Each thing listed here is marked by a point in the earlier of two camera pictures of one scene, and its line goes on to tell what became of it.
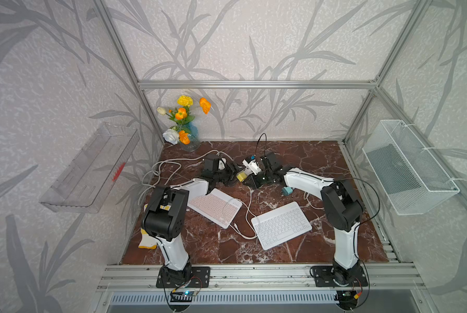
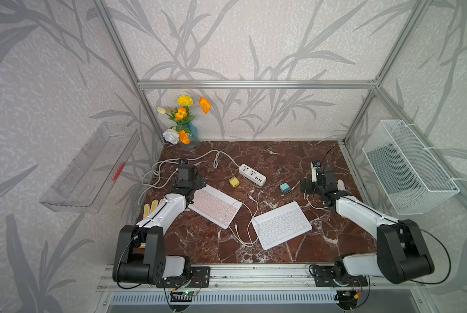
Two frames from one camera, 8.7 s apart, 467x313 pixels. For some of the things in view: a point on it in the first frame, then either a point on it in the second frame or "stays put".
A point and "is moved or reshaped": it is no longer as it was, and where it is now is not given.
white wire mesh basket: (413, 180) stays put
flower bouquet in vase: (185, 133) stays put
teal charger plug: (286, 191) stays put
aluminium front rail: (260, 278) stays put
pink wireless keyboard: (216, 205) stays put
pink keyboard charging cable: (246, 219) → (248, 246)
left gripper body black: (225, 176) → (195, 184)
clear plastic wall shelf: (88, 182) stays put
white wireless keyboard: (280, 225) stays put
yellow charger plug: (241, 176) is moved or reshaped
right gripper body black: (263, 177) → (311, 188)
